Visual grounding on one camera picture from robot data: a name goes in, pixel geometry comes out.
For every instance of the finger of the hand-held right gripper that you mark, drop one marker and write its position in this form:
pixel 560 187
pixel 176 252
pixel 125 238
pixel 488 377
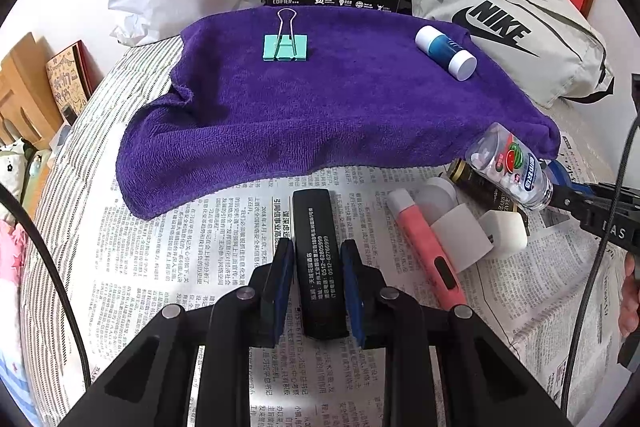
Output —
pixel 600 222
pixel 564 173

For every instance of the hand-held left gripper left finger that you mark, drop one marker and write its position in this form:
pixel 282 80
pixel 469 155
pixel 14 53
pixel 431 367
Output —
pixel 285 279

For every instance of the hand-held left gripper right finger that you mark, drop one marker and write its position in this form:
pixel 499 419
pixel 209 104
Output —
pixel 352 287

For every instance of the black printed rectangular case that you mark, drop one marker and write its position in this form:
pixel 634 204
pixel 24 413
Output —
pixel 317 257

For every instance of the clear mint candy bottle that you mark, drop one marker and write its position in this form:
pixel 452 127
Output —
pixel 505 164

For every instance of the white charger plug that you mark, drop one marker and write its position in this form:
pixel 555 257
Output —
pixel 502 229

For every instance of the pink pen-shaped device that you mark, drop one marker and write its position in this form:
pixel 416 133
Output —
pixel 425 237

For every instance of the black gold tube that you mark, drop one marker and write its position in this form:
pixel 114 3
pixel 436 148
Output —
pixel 466 179

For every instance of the white USB night light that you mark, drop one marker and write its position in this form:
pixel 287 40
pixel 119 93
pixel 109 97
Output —
pixel 434 199

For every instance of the white tape roll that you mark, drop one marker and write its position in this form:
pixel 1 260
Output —
pixel 460 232

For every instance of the blue white capped bottle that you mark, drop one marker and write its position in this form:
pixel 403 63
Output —
pixel 442 47

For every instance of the teal binder clip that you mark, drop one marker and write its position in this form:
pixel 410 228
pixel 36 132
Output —
pixel 285 50

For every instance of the person's right hand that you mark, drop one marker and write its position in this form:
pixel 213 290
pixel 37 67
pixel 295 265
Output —
pixel 631 302

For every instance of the newspaper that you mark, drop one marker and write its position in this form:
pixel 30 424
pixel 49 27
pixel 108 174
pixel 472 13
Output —
pixel 200 247

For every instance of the purple towel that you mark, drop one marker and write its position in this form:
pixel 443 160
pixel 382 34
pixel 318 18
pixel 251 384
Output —
pixel 325 117

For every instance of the pink cloth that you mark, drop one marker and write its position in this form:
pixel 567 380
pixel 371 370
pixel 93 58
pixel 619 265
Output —
pixel 10 277

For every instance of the floral cloth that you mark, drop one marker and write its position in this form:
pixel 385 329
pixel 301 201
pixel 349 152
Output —
pixel 15 172

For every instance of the brown illustrated book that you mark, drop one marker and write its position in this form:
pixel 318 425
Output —
pixel 70 82

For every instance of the wooden rack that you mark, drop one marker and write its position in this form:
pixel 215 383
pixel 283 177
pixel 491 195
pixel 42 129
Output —
pixel 22 82

